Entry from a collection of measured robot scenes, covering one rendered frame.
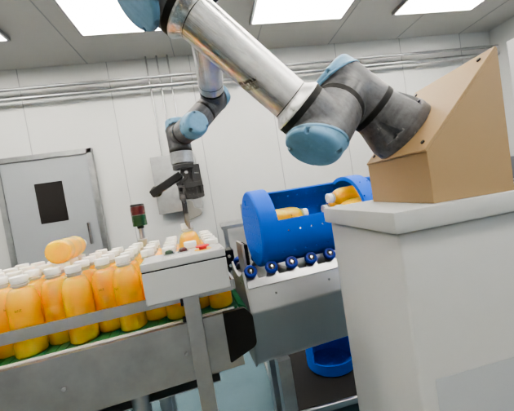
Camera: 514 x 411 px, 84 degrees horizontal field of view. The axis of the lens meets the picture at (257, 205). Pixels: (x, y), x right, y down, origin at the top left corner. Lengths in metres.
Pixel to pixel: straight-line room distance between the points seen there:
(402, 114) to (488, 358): 0.50
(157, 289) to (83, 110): 4.28
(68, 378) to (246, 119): 4.07
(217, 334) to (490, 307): 0.64
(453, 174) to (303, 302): 0.63
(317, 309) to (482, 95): 0.77
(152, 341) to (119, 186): 3.79
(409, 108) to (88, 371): 0.99
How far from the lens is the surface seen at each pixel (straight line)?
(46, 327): 0.95
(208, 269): 0.73
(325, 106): 0.59
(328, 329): 1.18
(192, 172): 0.98
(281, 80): 0.59
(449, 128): 0.65
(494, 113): 0.71
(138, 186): 4.49
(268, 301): 1.01
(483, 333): 0.73
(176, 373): 0.94
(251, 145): 4.49
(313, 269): 1.06
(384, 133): 0.70
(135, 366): 0.93
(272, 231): 0.95
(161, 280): 0.73
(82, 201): 4.67
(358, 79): 0.68
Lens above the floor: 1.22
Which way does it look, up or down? 2 degrees down
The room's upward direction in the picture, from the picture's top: 9 degrees counter-clockwise
